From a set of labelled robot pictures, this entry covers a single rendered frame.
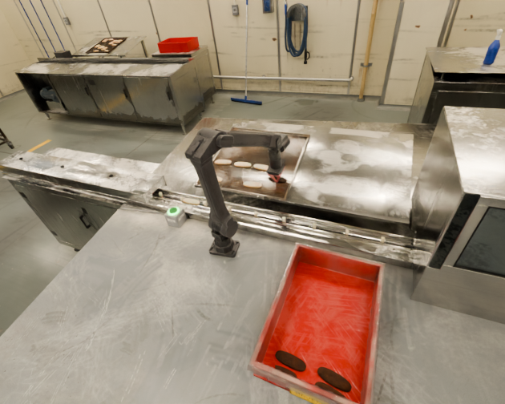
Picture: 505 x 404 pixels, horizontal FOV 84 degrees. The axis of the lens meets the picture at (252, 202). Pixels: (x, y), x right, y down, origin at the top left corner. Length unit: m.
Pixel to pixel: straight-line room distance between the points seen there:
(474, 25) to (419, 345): 4.13
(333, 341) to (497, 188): 0.62
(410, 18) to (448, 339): 3.74
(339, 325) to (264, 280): 0.31
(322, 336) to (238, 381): 0.30
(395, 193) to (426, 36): 3.17
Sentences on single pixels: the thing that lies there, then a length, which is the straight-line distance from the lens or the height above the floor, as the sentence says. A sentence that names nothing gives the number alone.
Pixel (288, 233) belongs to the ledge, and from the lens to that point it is 1.24.
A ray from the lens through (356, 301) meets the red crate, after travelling 1.12.
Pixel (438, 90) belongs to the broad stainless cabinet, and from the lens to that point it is 2.72.
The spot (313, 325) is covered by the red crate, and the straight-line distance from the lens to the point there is 1.05.
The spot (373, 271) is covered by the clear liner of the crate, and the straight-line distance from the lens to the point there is 1.12.
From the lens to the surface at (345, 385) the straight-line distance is 0.99.
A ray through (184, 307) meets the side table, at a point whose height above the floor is 0.82.
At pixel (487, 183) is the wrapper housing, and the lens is 0.90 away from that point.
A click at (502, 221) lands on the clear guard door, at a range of 0.92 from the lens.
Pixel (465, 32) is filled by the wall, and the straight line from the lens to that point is 4.75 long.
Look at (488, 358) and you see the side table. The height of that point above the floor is 0.82.
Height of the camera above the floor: 1.77
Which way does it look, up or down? 40 degrees down
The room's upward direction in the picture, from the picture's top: 7 degrees counter-clockwise
